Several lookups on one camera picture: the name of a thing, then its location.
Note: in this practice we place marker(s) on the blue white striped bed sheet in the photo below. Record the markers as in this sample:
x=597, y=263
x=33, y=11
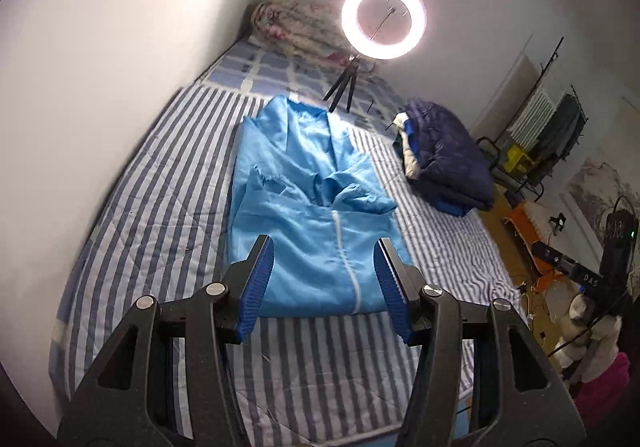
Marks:
x=325, y=381

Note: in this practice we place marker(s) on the white ring light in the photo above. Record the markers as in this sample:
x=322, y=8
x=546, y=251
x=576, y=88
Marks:
x=383, y=29

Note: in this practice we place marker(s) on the navy puffer jacket pile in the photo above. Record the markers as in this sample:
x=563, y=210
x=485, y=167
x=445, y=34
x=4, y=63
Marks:
x=440, y=160

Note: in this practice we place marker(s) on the dark hanging clothes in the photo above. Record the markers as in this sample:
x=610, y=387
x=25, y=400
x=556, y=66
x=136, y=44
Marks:
x=561, y=133

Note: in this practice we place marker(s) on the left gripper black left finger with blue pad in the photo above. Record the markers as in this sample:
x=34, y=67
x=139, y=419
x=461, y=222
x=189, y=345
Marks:
x=163, y=378

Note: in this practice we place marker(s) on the yellow box on rack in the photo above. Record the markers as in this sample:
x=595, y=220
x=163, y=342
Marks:
x=517, y=161

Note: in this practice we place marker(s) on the white striped hanging cloth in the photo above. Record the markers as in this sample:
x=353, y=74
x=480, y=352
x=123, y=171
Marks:
x=533, y=118

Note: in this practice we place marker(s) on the light blue zip coat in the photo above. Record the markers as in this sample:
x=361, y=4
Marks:
x=298, y=179

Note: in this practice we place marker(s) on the black clothes rack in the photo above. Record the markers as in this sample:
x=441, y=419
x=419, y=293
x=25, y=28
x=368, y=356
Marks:
x=491, y=133

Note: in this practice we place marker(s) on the floral folded quilt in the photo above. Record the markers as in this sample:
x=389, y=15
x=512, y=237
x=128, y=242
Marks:
x=302, y=29

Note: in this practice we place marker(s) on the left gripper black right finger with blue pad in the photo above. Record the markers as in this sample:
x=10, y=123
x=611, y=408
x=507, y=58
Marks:
x=482, y=379

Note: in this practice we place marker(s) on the black mini tripod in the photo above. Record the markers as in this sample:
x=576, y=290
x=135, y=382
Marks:
x=345, y=83

